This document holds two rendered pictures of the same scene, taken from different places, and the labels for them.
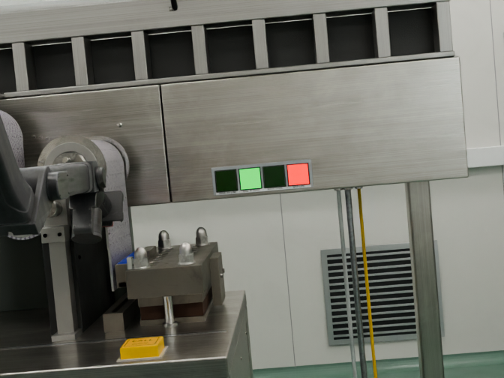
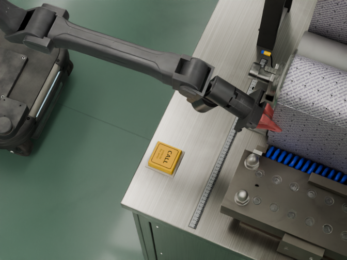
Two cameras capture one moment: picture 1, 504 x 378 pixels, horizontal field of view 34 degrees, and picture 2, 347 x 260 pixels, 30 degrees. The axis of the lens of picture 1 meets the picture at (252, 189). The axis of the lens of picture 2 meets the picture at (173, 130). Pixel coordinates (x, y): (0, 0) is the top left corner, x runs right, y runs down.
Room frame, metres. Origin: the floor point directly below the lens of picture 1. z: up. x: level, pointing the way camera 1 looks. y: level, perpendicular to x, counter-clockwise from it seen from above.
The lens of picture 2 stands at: (1.77, -0.34, 2.54)
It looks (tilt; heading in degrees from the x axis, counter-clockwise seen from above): 66 degrees down; 113
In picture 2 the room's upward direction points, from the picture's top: 2 degrees counter-clockwise
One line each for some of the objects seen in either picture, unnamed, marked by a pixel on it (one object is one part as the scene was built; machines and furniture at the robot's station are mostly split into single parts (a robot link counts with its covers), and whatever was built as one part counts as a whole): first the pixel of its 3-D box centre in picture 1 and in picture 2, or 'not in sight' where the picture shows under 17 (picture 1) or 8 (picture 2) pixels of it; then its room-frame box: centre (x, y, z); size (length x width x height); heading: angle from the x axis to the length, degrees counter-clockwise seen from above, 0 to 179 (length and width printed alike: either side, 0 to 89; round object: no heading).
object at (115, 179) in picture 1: (115, 202); (320, 137); (1.85, 0.31, 1.17); 0.23 x 0.01 x 0.18; 177
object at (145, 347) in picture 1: (142, 348); (164, 157); (1.50, 0.23, 0.91); 0.07 x 0.07 x 0.02; 87
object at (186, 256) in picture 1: (185, 253); (242, 196); (1.73, 0.15, 1.05); 0.04 x 0.04 x 0.04
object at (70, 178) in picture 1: (55, 181); (116, 51); (1.35, 0.32, 1.24); 0.43 x 0.11 x 0.06; 0
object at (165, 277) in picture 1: (177, 267); (308, 211); (1.89, 0.19, 1.00); 0.40 x 0.16 x 0.06; 177
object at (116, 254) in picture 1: (121, 262); (311, 159); (1.86, 0.31, 1.03); 0.23 x 0.01 x 0.09; 177
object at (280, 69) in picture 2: (70, 169); (279, 78); (1.73, 0.38, 1.25); 0.07 x 0.02 x 0.07; 87
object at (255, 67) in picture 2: (48, 207); (254, 70); (1.66, 0.42, 1.18); 0.04 x 0.02 x 0.04; 87
